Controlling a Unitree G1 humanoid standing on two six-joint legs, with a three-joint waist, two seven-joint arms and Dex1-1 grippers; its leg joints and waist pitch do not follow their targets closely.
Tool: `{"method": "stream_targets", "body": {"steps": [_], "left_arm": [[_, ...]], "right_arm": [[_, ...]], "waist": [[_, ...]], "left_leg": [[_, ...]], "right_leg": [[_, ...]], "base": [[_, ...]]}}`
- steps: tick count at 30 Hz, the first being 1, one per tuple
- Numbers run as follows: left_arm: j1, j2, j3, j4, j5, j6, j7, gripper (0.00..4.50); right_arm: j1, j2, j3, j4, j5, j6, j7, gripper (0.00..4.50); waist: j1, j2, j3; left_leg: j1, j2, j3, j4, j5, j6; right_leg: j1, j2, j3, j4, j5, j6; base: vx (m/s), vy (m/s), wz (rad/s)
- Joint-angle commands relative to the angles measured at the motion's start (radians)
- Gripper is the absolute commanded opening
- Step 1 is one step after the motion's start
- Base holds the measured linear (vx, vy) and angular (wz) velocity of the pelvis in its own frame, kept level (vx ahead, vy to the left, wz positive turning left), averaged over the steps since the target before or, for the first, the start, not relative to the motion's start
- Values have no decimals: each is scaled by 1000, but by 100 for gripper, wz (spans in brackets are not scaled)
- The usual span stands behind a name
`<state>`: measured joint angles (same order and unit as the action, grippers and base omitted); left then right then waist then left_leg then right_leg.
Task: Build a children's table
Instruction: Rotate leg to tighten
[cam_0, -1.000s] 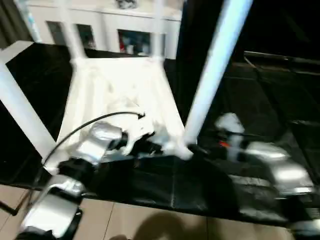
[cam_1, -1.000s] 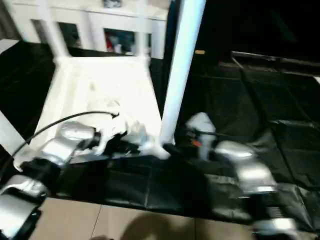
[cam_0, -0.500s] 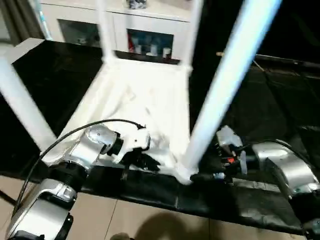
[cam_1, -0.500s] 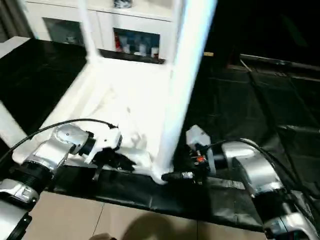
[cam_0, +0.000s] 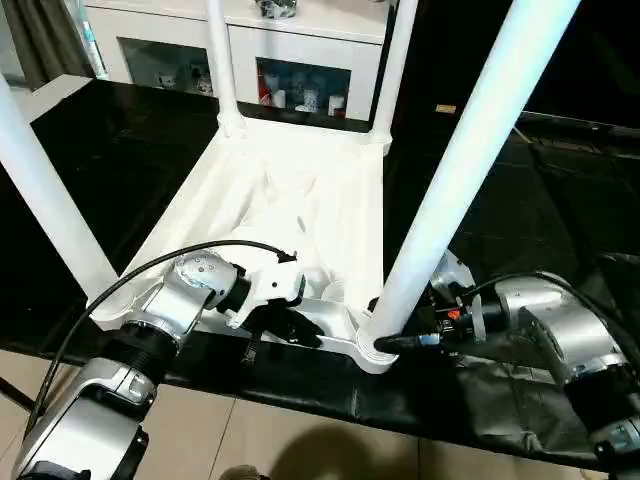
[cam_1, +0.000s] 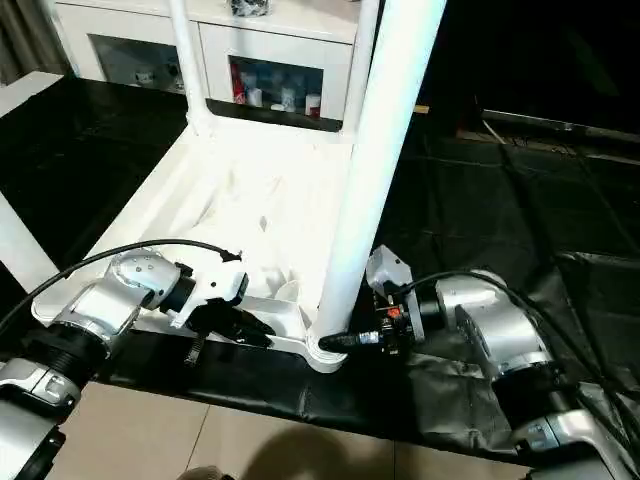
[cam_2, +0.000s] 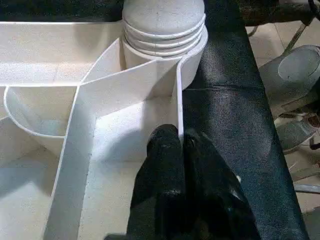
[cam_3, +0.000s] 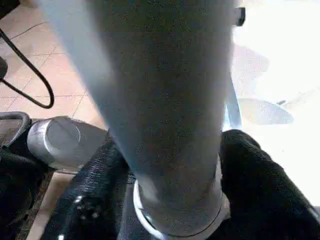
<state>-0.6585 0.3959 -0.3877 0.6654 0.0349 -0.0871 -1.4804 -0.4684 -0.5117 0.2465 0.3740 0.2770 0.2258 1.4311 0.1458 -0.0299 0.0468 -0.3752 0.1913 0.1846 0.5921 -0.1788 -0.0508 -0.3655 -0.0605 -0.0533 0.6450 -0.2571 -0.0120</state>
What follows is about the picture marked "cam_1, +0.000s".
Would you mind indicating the white plastic table top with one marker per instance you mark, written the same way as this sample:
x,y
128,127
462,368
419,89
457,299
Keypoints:
x,y
250,190

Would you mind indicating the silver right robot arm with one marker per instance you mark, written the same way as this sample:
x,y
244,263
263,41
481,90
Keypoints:
x,y
500,330

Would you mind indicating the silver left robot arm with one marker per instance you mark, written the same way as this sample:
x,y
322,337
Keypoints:
x,y
110,300

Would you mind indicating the black work mat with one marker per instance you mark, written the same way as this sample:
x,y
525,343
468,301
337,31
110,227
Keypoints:
x,y
540,200

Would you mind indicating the glossy black long bar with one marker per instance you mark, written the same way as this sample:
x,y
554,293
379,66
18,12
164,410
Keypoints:
x,y
560,122

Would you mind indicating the black cabinet with orange label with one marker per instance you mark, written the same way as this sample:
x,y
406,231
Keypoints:
x,y
520,50

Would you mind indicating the white cabinet with glass doors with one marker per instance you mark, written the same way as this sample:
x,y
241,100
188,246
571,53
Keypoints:
x,y
130,30

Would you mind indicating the crumpled silver black object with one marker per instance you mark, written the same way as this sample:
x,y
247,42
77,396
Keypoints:
x,y
250,6

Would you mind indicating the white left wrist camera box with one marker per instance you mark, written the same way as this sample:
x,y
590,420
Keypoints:
x,y
215,285

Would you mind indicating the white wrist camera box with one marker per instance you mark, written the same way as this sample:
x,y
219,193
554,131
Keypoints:
x,y
215,285
388,268

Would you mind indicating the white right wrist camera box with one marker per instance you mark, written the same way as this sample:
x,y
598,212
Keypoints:
x,y
388,268

